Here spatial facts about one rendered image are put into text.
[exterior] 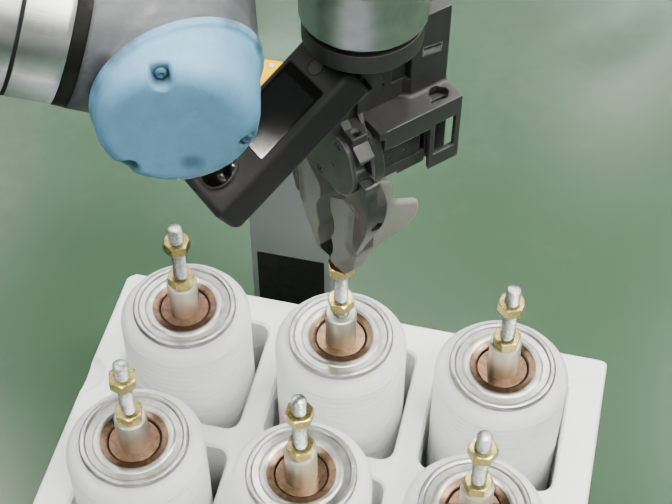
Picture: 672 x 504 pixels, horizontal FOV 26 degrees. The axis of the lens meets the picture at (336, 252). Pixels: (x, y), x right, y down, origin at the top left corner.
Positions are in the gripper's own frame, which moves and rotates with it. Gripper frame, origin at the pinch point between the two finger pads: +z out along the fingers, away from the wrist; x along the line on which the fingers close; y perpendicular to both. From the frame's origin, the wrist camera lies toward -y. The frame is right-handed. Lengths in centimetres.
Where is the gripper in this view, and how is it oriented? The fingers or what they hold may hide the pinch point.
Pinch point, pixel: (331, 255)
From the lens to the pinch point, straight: 97.6
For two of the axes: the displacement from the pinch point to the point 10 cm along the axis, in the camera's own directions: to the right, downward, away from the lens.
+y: 8.3, -4.3, 3.6
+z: 0.0, 6.4, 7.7
